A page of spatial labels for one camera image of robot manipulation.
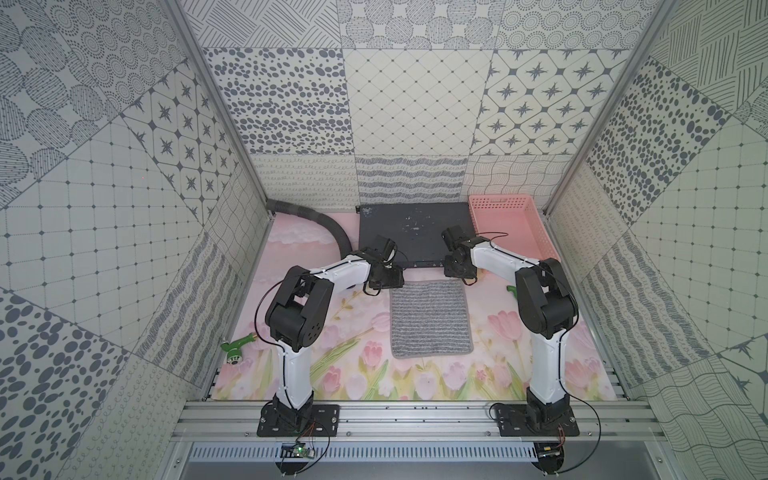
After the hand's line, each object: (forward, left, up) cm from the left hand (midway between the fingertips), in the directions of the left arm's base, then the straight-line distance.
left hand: (394, 273), depth 98 cm
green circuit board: (-49, +22, -4) cm, 53 cm away
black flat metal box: (+20, -8, +1) cm, 22 cm away
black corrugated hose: (+30, +44, +1) cm, 54 cm away
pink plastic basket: (+26, -47, -2) cm, 54 cm away
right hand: (+2, -22, -2) cm, 22 cm away
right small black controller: (-48, -40, -7) cm, 62 cm away
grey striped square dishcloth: (-14, -12, -4) cm, 19 cm away
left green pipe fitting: (-26, +45, -2) cm, 52 cm away
